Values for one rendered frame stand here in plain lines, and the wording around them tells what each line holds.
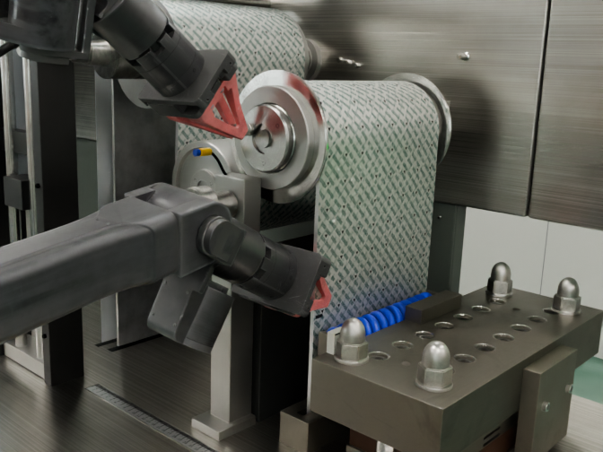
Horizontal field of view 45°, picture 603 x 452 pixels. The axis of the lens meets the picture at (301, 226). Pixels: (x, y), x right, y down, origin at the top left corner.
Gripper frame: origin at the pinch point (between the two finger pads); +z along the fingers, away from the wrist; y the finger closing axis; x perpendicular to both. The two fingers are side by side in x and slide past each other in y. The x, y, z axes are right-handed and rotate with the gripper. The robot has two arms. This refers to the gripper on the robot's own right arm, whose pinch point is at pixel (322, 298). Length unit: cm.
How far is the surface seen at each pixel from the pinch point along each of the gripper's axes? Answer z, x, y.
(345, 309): 4.6, 0.0, 0.3
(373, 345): 3.4, -2.9, 6.4
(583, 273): 261, 75, -65
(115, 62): -19.0, 18.1, -28.7
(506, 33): 11.3, 41.7, 4.0
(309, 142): -11.4, 14.1, -0.4
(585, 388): 261, 25, -49
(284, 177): -9.5, 10.4, -3.5
